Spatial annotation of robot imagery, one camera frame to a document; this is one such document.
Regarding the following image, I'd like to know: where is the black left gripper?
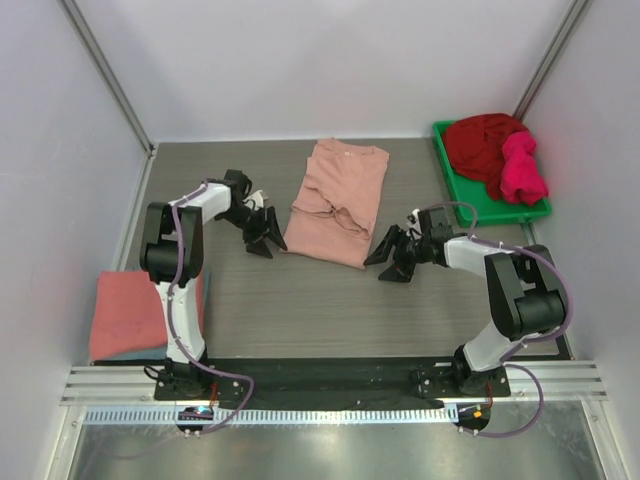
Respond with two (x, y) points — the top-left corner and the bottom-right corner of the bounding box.
(219, 205), (287, 259)

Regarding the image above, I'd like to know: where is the pink printed t shirt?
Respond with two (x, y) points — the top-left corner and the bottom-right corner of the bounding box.
(284, 138), (390, 269)

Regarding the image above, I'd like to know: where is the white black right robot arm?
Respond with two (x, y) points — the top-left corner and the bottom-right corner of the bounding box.
(364, 203), (573, 396)

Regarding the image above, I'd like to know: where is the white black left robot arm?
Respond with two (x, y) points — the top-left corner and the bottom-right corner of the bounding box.
(139, 169), (288, 400)

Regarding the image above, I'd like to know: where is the green plastic bin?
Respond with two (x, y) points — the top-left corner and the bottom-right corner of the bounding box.
(432, 121), (552, 226)

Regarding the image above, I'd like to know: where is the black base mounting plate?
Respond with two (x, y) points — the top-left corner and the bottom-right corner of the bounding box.
(153, 355), (512, 401)

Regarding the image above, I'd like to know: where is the dark red t shirt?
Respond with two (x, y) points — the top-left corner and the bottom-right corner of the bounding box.
(442, 113), (528, 201)

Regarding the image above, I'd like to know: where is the magenta t shirt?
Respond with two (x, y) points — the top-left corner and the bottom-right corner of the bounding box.
(500, 131), (549, 206)

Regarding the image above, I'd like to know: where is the folded salmon t shirt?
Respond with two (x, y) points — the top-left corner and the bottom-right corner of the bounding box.
(88, 269), (206, 360)

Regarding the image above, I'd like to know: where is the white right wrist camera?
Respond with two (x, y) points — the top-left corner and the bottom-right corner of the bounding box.
(406, 209), (423, 240)

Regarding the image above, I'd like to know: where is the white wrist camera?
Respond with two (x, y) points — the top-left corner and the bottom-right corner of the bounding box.
(406, 209), (423, 240)
(243, 190), (269, 211)

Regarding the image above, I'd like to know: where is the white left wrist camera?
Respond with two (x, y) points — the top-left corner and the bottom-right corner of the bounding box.
(243, 190), (269, 211)

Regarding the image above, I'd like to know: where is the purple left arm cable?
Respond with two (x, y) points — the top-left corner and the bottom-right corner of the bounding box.
(167, 177), (256, 434)

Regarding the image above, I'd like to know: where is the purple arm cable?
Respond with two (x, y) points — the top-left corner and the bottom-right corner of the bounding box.
(167, 177), (256, 434)
(407, 201), (574, 438)

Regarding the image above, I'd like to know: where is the white slotted cable duct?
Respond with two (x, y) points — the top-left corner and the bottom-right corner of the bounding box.
(84, 404), (458, 428)

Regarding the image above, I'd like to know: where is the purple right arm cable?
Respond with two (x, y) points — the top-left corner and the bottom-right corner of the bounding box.
(407, 201), (574, 438)

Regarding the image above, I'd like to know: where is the aluminium front frame rail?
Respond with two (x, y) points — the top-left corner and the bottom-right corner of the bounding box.
(60, 360), (608, 406)

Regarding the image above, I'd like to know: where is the left aluminium corner post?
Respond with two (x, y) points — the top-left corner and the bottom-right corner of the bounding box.
(57, 0), (154, 157)

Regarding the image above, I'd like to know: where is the aluminium corner post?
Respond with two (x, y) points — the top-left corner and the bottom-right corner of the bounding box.
(512, 0), (594, 122)
(57, 0), (154, 157)

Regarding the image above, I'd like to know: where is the right aluminium corner post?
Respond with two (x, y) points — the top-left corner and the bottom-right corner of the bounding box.
(512, 0), (594, 122)

